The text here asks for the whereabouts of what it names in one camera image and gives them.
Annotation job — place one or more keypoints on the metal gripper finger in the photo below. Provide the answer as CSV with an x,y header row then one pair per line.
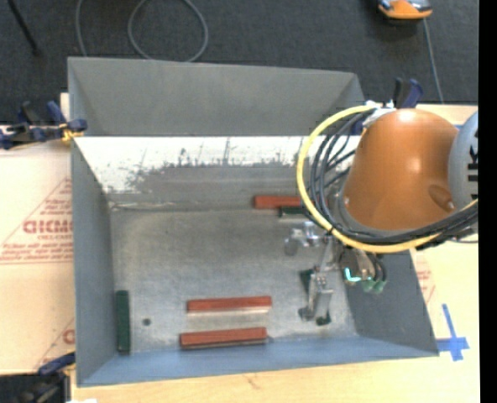
x,y
322,296
309,235

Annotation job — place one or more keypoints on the red-brown flat block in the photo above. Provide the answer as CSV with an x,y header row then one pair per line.
x,y
223,336
229,304
273,202

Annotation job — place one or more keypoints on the grey metal bin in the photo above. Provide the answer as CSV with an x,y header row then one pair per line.
x,y
215,250

